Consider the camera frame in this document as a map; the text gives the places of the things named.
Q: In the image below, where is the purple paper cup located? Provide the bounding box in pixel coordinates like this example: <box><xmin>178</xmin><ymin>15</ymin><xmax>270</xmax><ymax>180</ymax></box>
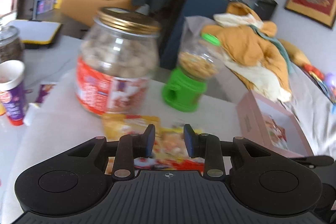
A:
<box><xmin>0</xmin><ymin>60</ymin><xmax>29</xmax><ymax>127</ymax></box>

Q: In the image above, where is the white board with yellow edge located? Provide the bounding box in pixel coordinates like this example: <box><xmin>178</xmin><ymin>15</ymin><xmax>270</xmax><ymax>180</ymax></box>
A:
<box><xmin>8</xmin><ymin>20</ymin><xmax>63</xmax><ymax>45</ymax></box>

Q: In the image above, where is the glass jar with dark contents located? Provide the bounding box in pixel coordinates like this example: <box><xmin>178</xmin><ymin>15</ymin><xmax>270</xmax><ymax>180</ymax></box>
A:
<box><xmin>0</xmin><ymin>26</ymin><xmax>24</xmax><ymax>64</ymax></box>

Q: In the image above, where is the small white packet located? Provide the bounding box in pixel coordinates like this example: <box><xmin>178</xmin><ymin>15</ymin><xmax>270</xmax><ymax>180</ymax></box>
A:
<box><xmin>23</xmin><ymin>103</ymin><xmax>40</xmax><ymax>126</ymax></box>

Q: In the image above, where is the yellow sofa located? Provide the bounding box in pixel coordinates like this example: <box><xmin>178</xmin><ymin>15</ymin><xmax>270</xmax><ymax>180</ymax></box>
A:
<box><xmin>60</xmin><ymin>0</ymin><xmax>137</xmax><ymax>28</ymax></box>

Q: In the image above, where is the yellow snack packet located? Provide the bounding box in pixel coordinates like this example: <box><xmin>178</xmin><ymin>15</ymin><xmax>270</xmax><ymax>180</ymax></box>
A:
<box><xmin>102</xmin><ymin>114</ymin><xmax>205</xmax><ymax>174</ymax></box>

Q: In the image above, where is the yellow pillow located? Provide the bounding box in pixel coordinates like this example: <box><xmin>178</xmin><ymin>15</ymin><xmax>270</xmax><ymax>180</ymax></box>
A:
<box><xmin>278</xmin><ymin>39</ymin><xmax>311</xmax><ymax>67</ymax></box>

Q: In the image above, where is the peanut jar with gold lid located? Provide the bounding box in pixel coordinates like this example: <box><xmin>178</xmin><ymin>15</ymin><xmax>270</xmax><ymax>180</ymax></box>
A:
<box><xmin>74</xmin><ymin>7</ymin><xmax>161</xmax><ymax>117</ymax></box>

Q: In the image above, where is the red white snack packet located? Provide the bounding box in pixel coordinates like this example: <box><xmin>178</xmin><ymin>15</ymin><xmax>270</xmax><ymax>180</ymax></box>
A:
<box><xmin>264</xmin><ymin>114</ymin><xmax>288</xmax><ymax>149</ymax></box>

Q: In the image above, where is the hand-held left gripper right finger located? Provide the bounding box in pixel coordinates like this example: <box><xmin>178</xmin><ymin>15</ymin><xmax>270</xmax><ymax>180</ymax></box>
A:
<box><xmin>183</xmin><ymin>124</ymin><xmax>271</xmax><ymax>182</ymax></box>

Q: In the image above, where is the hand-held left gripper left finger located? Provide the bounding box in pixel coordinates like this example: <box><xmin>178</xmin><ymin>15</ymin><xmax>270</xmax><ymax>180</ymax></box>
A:
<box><xmin>67</xmin><ymin>124</ymin><xmax>156</xmax><ymax>182</ymax></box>

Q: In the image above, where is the green candy dispenser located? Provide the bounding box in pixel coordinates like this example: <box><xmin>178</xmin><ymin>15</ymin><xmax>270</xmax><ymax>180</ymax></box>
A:
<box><xmin>161</xmin><ymin>32</ymin><xmax>222</xmax><ymax>113</ymax></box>

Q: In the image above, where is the small purple packet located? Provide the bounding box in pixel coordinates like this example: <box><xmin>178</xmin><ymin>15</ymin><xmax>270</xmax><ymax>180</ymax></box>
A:
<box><xmin>35</xmin><ymin>84</ymin><xmax>57</xmax><ymax>105</ymax></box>

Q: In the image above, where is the dark blue cabinet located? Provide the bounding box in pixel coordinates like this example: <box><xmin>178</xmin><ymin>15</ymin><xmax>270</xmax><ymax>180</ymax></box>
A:
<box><xmin>160</xmin><ymin>0</ymin><xmax>277</xmax><ymax>67</ymax></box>

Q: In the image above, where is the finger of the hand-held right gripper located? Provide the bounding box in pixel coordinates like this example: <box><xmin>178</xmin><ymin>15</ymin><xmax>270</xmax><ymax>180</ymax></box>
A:
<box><xmin>289</xmin><ymin>156</ymin><xmax>334</xmax><ymax>169</ymax></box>

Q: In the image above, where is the orange and cream quilt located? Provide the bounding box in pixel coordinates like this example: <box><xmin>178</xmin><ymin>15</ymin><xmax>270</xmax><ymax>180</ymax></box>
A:
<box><xmin>202</xmin><ymin>2</ymin><xmax>293</xmax><ymax>102</ymax></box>

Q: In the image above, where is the pink cardboard box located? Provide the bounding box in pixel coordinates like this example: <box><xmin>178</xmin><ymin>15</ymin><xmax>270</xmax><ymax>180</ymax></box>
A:
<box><xmin>236</xmin><ymin>90</ymin><xmax>314</xmax><ymax>159</ymax></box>

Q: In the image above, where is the teal cloth strip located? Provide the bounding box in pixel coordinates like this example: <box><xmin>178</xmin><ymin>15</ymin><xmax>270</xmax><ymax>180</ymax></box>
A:
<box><xmin>249</xmin><ymin>25</ymin><xmax>297</xmax><ymax>75</ymax></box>

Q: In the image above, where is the grey blanket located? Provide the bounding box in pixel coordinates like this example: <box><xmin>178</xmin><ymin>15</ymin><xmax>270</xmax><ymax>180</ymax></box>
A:
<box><xmin>289</xmin><ymin>64</ymin><xmax>336</xmax><ymax>156</ymax></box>

